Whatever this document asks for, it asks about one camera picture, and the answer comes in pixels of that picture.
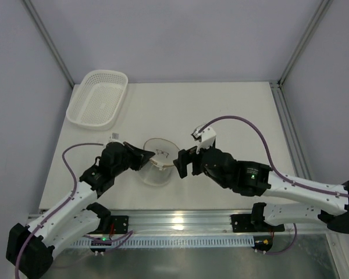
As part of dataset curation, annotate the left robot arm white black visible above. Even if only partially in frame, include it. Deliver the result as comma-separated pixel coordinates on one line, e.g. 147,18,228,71
6,141,155,278

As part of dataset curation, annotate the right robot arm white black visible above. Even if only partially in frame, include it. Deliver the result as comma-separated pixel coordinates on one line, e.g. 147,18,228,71
173,147,349,234

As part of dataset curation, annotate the white perforated plastic basket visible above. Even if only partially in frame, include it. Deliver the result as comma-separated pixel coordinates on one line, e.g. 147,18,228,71
66,70,129,131

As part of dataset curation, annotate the right controller board black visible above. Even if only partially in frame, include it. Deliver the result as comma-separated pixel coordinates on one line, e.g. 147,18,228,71
252,236,273,253

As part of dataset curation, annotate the controller board black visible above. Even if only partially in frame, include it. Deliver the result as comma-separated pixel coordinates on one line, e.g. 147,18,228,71
252,236,273,253
90,237,112,256

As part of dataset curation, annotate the left controller board black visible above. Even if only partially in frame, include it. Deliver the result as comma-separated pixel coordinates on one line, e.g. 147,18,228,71
90,237,112,256

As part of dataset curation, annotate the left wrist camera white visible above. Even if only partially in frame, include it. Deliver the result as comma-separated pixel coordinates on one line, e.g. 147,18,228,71
104,133,123,147

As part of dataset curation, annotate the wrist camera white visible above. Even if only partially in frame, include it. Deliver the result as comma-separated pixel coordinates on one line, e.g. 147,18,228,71
191,123,216,154
104,133,123,147

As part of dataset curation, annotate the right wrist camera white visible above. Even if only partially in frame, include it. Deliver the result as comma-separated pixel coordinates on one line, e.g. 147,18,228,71
191,123,216,154

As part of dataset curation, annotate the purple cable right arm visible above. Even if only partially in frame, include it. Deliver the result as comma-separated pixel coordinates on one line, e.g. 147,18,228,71
202,116,349,201

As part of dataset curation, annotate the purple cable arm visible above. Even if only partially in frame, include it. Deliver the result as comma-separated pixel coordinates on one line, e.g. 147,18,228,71
202,116,349,201
14,142,134,278

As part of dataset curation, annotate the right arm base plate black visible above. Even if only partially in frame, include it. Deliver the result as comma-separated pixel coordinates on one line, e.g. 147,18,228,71
230,213,285,233

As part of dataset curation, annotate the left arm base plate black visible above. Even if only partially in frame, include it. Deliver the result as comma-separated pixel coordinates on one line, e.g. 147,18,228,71
105,215,129,235

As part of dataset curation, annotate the aluminium mounting rail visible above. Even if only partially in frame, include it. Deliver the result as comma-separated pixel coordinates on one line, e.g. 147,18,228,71
27,208,341,237

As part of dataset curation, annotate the slotted cable duct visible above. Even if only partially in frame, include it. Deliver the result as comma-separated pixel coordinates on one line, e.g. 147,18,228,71
69,235,255,249

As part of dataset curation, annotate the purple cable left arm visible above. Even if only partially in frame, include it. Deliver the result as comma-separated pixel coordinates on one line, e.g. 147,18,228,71
14,142,134,278

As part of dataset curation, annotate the aluminium frame post left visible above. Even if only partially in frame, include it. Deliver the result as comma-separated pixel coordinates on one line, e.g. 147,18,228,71
20,0,75,88

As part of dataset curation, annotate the aluminium frame post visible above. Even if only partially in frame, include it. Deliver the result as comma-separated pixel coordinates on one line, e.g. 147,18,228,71
20,0,75,88
277,0,333,87

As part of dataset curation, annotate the aluminium frame post right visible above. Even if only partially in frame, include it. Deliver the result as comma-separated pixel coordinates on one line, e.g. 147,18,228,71
277,0,333,87

